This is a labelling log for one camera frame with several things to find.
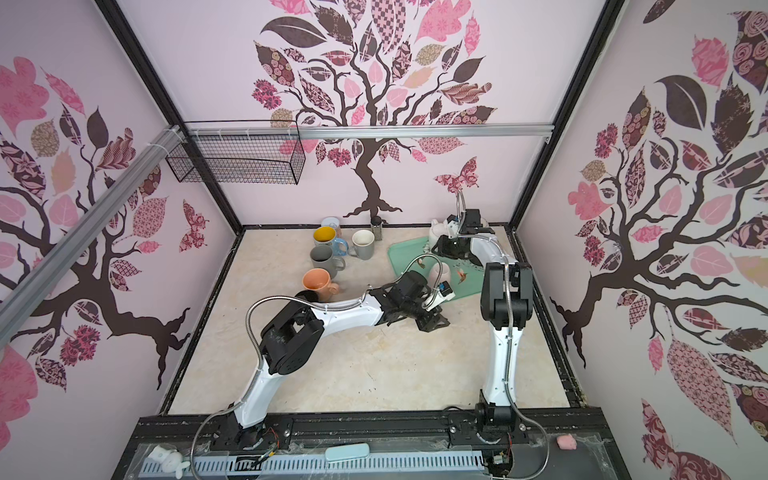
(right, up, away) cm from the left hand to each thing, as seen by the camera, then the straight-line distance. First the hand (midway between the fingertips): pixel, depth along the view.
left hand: (443, 317), depth 88 cm
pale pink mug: (-1, +14, +7) cm, 15 cm away
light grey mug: (-26, +24, +17) cm, 39 cm away
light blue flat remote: (-26, -27, -20) cm, 43 cm away
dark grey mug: (-39, +18, +10) cm, 44 cm away
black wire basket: (-62, +52, +7) cm, 82 cm away
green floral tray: (+12, +11, +17) cm, 23 cm away
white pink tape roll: (-40, +32, +26) cm, 57 cm away
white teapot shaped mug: (+2, +28, +20) cm, 35 cm away
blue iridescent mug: (-35, +22, +21) cm, 46 cm away
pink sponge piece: (+27, -27, -17) cm, 42 cm away
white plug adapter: (-68, -29, -20) cm, 76 cm away
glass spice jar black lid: (-21, +29, +22) cm, 42 cm away
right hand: (+1, +22, +16) cm, 27 cm away
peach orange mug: (-40, +10, +8) cm, 42 cm away
